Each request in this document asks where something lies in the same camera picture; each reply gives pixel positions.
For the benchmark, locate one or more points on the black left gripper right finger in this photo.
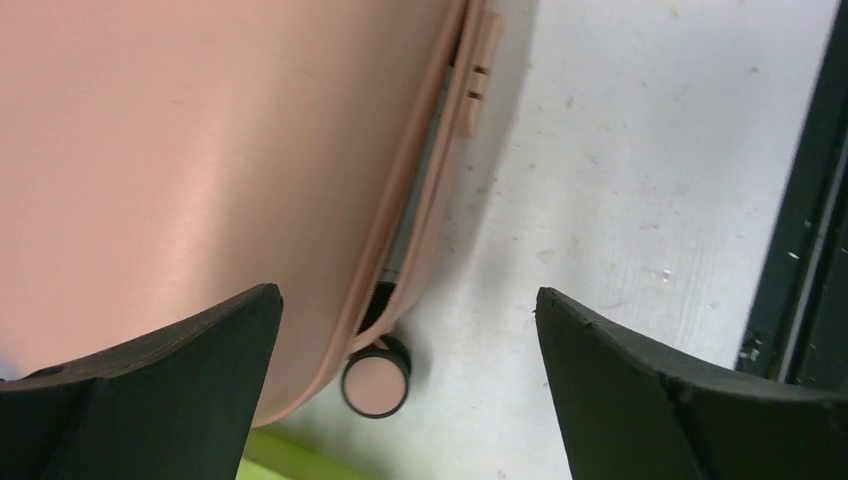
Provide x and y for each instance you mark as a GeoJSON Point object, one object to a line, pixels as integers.
{"type": "Point", "coordinates": [631, 407]}

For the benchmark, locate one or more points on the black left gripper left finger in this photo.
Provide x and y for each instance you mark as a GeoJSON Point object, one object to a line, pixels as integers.
{"type": "Point", "coordinates": [176, 403]}

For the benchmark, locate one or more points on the green plastic tray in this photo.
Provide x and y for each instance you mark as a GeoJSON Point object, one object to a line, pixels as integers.
{"type": "Point", "coordinates": [267, 456]}

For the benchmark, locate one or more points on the pink hard-shell suitcase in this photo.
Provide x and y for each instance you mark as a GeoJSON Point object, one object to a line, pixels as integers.
{"type": "Point", "coordinates": [159, 157]}

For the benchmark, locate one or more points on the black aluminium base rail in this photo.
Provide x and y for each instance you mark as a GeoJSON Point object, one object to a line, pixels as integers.
{"type": "Point", "coordinates": [796, 331]}

